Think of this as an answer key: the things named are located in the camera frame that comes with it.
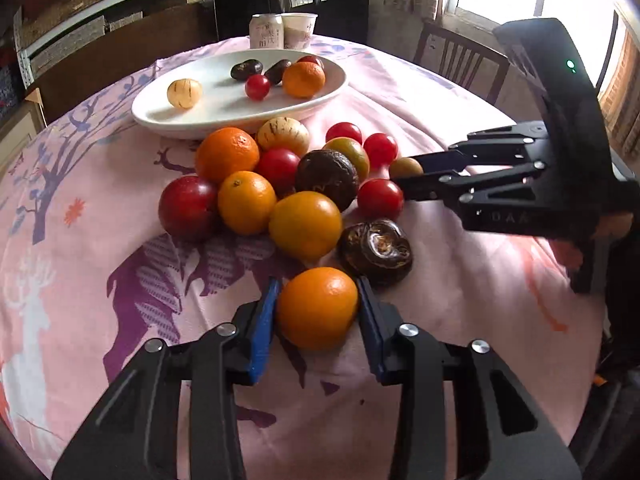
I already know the orange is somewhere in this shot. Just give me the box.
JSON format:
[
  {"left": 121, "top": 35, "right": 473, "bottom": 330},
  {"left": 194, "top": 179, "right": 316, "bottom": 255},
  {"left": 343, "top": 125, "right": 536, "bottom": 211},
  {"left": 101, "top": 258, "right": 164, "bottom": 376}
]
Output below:
[
  {"left": 282, "top": 61, "right": 326, "bottom": 99},
  {"left": 269, "top": 191, "right": 344, "bottom": 262},
  {"left": 194, "top": 127, "right": 261, "bottom": 184},
  {"left": 276, "top": 266, "right": 360, "bottom": 352},
  {"left": 217, "top": 171, "right": 278, "bottom": 236}
]

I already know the black glossy panel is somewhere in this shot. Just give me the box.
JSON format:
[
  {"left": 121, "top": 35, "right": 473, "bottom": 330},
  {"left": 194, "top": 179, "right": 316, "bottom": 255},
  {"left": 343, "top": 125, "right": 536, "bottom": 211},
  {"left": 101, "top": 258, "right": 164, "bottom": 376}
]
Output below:
[{"left": 213, "top": 0, "right": 370, "bottom": 46}]

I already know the white metal shelf rack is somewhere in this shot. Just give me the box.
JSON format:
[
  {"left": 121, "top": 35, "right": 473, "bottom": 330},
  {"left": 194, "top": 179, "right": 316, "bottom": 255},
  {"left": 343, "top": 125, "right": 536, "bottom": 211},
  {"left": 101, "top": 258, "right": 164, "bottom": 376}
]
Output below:
[{"left": 12, "top": 0, "right": 366, "bottom": 81}]

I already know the white paper cup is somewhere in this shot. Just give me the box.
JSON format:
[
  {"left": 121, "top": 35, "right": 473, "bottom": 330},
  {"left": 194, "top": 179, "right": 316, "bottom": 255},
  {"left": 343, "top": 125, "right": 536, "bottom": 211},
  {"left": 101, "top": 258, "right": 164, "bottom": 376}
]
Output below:
[{"left": 281, "top": 12, "right": 319, "bottom": 51}]

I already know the striped pepino melon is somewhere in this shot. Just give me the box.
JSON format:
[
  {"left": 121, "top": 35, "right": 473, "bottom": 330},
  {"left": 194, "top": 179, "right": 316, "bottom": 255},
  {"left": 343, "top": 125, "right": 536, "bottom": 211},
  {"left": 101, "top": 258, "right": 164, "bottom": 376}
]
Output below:
[
  {"left": 167, "top": 78, "right": 204, "bottom": 110},
  {"left": 256, "top": 116, "right": 311, "bottom": 157}
]

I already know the brown wooden board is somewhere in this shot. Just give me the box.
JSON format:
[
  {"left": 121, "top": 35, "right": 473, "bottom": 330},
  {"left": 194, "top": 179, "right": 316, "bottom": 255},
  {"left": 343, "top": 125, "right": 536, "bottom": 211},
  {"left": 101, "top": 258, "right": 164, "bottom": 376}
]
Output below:
[{"left": 25, "top": 5, "right": 218, "bottom": 123}]

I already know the white oval plate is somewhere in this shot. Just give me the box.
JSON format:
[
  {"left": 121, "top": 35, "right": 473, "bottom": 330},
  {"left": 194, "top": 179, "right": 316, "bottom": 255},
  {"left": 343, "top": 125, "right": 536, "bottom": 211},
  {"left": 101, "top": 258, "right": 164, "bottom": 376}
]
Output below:
[{"left": 131, "top": 49, "right": 348, "bottom": 140}]

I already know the red plum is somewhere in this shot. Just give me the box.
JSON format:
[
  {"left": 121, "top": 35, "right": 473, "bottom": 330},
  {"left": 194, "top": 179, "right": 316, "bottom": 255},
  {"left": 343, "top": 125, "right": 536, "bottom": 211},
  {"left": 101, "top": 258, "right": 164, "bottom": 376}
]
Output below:
[{"left": 158, "top": 176, "right": 220, "bottom": 242}]

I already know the yellow-green tomato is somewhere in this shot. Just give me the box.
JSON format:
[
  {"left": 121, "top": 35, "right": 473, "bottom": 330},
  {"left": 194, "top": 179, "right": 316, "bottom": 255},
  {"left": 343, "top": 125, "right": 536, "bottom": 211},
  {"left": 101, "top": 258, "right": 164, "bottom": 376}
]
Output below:
[{"left": 322, "top": 137, "right": 371, "bottom": 181}]

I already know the wrinkled dark passion fruit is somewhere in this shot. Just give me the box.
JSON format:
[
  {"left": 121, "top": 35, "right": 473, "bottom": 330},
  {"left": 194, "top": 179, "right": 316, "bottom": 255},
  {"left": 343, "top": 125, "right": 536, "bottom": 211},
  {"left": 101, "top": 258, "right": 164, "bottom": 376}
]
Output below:
[{"left": 337, "top": 218, "right": 414, "bottom": 287}]

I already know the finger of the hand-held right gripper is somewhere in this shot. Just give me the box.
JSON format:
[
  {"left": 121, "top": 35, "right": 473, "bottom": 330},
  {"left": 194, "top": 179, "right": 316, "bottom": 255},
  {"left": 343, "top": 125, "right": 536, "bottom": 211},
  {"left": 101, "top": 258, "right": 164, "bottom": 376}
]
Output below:
[
  {"left": 416, "top": 121, "right": 552, "bottom": 174},
  {"left": 395, "top": 161, "right": 547, "bottom": 209}
]

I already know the pink deer print tablecloth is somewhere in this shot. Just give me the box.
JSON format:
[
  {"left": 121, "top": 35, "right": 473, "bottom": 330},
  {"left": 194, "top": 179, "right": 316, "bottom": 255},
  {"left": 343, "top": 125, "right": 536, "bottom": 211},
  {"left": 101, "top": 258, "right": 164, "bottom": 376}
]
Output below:
[{"left": 0, "top": 34, "right": 621, "bottom": 480}]

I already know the dark wooden chair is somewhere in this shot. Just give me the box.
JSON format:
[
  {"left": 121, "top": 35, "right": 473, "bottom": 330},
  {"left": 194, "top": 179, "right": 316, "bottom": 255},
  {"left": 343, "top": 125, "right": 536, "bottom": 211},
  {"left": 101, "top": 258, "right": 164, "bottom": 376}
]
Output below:
[{"left": 413, "top": 19, "right": 511, "bottom": 106}]

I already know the small brown fruit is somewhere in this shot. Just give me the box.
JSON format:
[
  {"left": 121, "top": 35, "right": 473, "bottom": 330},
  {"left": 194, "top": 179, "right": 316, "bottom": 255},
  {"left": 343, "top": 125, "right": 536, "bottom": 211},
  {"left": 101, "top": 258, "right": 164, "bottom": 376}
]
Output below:
[{"left": 388, "top": 157, "right": 424, "bottom": 180}]

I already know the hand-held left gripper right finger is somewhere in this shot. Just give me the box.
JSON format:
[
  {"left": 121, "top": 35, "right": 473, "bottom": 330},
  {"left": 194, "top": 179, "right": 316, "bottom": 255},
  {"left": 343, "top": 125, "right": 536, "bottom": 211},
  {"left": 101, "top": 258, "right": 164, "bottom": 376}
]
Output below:
[{"left": 356, "top": 276, "right": 583, "bottom": 480}]

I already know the person's right hand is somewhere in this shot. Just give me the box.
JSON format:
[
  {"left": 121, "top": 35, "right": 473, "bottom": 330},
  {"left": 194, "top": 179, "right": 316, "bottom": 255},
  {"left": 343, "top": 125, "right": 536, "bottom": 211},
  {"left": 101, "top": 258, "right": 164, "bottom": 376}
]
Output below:
[{"left": 592, "top": 211, "right": 637, "bottom": 243}]

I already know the beverage can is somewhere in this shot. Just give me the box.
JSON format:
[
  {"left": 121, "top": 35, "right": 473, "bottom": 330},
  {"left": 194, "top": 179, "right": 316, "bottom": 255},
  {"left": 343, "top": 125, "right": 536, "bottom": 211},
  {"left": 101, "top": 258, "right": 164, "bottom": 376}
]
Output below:
[{"left": 249, "top": 13, "right": 285, "bottom": 51}]

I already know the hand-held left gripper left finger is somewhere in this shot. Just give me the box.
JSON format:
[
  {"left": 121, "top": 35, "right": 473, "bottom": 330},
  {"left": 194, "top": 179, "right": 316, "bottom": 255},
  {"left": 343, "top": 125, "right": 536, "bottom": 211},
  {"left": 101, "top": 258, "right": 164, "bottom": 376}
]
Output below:
[{"left": 52, "top": 277, "right": 281, "bottom": 480}]

